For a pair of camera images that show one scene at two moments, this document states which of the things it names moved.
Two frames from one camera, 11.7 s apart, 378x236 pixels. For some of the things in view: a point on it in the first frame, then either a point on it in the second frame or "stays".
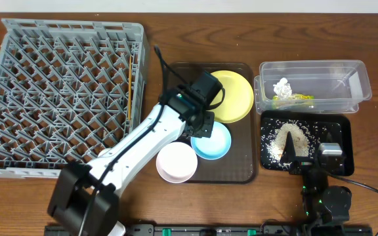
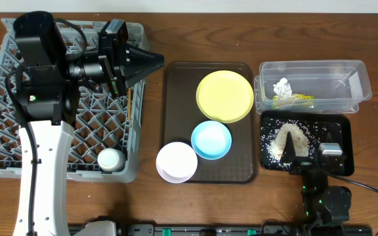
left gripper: x=201 y=124 -> x=117 y=69
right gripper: x=306 y=164 stays
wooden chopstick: x=129 y=87 stays
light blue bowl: x=215 y=147 stays
